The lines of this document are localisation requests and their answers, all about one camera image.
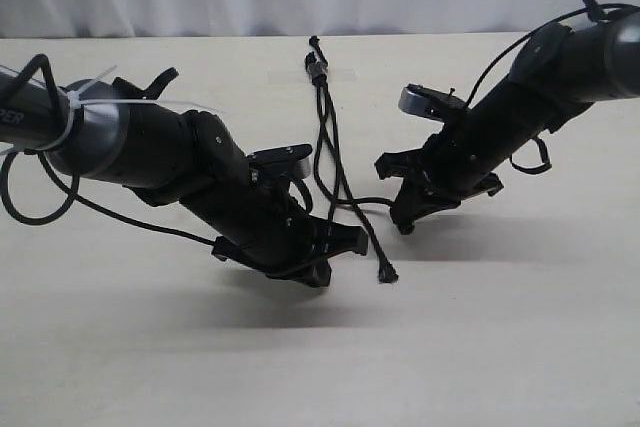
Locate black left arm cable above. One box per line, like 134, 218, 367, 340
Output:
0, 54, 321, 278

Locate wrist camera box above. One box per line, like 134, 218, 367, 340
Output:
398, 83, 467, 123
247, 144, 313, 180

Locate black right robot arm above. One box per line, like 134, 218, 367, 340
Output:
375, 13, 639, 235

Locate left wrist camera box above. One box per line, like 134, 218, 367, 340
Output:
247, 144, 313, 180

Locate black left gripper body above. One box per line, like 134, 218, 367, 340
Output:
210, 181, 341, 278

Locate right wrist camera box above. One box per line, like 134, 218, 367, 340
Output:
398, 83, 467, 123

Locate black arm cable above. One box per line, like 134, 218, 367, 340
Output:
464, 0, 640, 174
0, 54, 321, 278

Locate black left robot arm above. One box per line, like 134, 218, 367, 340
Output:
1, 55, 368, 288

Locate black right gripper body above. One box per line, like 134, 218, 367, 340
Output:
374, 116, 504, 203

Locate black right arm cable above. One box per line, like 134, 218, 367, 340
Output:
464, 0, 640, 174

